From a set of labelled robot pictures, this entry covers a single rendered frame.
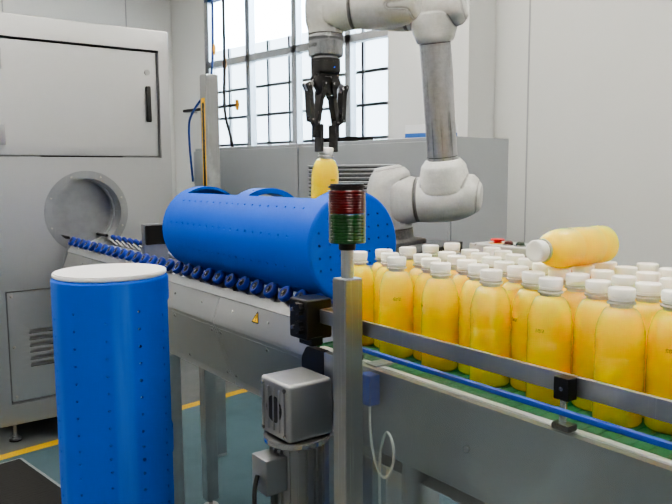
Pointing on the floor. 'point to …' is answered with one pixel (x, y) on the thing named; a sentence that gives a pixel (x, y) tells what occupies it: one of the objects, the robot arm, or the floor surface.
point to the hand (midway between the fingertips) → (326, 138)
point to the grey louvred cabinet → (495, 154)
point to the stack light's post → (348, 390)
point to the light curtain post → (209, 106)
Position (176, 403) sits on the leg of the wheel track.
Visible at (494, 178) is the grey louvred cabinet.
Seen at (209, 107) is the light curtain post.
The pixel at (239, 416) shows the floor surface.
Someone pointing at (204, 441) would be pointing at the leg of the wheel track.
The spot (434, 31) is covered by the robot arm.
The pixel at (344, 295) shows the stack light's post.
